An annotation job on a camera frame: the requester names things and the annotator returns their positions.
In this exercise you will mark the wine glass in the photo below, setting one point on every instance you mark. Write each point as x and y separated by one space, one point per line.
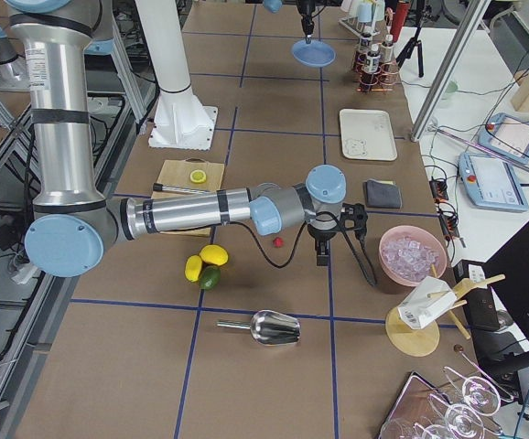
476 392

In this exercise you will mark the red strawberry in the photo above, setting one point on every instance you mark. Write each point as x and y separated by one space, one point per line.
278 242

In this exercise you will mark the black camera tripod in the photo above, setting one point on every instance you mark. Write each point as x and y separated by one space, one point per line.
415 42

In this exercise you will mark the lemon half slice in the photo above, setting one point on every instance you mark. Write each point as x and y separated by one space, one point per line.
198 176

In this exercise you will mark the wooden mug tree stand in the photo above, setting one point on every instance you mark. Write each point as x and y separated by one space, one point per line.
422 342

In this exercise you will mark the wooden cutting board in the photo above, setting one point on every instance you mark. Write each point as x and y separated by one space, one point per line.
176 173

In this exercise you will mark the small yellow lemon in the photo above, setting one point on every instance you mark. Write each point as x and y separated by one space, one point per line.
193 268

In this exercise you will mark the pink bowl of ice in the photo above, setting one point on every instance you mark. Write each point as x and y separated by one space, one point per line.
409 254

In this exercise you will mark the metal ice scoop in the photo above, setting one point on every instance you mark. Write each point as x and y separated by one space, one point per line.
269 328

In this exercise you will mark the bottle with white cap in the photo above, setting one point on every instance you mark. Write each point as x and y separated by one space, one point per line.
372 60

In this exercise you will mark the white paper carton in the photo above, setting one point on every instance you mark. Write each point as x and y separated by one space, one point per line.
428 301

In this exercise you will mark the grey folded cloth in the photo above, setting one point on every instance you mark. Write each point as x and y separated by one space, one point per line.
382 195

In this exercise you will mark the large yellow lemon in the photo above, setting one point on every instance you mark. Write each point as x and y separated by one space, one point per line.
214 254

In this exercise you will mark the teach pendant near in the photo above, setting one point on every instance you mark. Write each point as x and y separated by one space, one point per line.
491 183

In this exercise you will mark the copper wire bottle rack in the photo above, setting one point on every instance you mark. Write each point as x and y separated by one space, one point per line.
383 80

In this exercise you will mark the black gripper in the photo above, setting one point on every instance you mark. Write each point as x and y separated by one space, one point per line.
320 234
307 9

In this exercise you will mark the teach pendant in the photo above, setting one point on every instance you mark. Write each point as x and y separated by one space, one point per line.
507 136
491 183

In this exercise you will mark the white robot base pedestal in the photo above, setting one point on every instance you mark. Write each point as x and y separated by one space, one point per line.
180 121

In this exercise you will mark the cream bear tray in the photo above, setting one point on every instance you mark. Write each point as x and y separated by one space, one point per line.
367 135

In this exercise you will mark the teach pendant far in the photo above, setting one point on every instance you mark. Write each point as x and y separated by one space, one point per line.
507 136

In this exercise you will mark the green avocado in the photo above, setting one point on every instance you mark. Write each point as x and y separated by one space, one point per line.
209 277

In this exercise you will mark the blue plate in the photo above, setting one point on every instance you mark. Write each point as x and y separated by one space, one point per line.
314 54

